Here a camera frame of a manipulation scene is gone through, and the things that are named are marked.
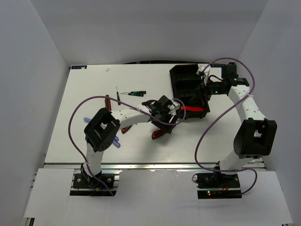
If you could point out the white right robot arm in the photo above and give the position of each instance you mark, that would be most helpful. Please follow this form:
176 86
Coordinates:
256 134

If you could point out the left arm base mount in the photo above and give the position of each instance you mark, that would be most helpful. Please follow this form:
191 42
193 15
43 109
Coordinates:
81 187

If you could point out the blue red screwdriver near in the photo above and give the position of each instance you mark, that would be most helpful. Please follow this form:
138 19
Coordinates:
117 144

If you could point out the black far storage bin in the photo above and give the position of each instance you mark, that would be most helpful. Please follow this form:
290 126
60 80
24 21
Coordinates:
184 72

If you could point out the green black screwdriver upper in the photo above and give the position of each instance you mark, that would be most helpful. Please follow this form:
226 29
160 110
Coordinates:
136 92

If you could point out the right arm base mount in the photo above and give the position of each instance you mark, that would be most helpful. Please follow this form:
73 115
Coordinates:
215 185

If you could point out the green black screwdriver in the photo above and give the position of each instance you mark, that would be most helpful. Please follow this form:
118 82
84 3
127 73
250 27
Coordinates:
136 92

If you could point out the blue label sticker left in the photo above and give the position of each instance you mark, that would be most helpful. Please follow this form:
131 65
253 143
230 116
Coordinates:
78 67

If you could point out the green black screwdriver lower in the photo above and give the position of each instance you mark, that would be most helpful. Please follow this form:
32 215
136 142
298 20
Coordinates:
134 94

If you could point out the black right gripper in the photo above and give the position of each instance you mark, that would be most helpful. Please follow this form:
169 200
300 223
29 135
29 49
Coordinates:
204 88

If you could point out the aluminium frame rail front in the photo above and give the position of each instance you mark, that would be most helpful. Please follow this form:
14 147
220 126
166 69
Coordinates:
131 166

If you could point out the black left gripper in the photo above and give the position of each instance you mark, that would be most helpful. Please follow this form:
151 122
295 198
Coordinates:
167 128

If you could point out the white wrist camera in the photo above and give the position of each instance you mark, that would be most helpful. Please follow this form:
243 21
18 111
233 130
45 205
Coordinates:
204 72
173 106

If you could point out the red black utility knife long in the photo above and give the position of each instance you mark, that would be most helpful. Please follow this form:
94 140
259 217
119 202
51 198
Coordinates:
126 129

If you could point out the black middle storage bin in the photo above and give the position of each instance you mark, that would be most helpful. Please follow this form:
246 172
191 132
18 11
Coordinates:
185 88

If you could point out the green black screwdriver single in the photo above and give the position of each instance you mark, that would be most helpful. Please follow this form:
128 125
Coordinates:
118 97

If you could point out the large red black utility knife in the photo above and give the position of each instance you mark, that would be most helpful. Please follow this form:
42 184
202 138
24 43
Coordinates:
107 103

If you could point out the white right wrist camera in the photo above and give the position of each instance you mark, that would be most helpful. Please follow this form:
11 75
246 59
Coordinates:
204 72

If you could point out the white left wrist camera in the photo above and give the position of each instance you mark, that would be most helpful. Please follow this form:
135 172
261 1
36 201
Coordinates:
173 106

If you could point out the aluminium frame rail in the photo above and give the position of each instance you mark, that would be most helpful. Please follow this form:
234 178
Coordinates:
131 166
246 146

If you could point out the aluminium frame rail right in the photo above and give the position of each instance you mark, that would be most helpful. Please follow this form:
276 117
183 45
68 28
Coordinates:
246 146

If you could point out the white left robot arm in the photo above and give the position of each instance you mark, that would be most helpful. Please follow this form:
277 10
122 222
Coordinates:
102 129

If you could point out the black near storage bin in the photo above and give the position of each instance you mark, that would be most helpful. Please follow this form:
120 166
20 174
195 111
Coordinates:
195 101

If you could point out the black storage bin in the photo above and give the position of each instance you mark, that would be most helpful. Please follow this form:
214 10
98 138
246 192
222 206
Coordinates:
184 72
195 101
185 88

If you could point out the red black utility knife small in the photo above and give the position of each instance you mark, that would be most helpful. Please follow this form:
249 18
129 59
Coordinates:
191 109

